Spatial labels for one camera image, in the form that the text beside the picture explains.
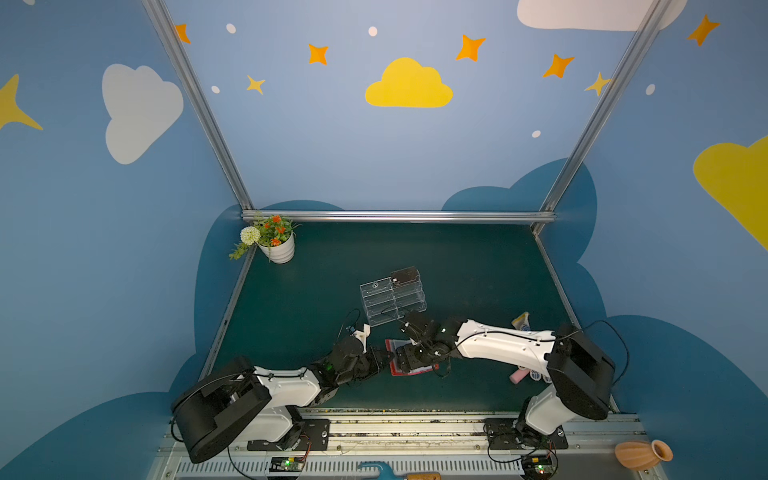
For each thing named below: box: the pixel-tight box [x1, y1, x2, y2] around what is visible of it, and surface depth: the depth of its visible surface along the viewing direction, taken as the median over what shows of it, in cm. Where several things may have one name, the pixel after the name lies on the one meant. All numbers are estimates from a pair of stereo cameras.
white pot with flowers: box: [228, 213, 302, 264], surface depth 102 cm
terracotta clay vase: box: [614, 439, 674, 471], surface depth 65 cm
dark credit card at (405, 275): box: [391, 266, 418, 283], surface depth 98 cm
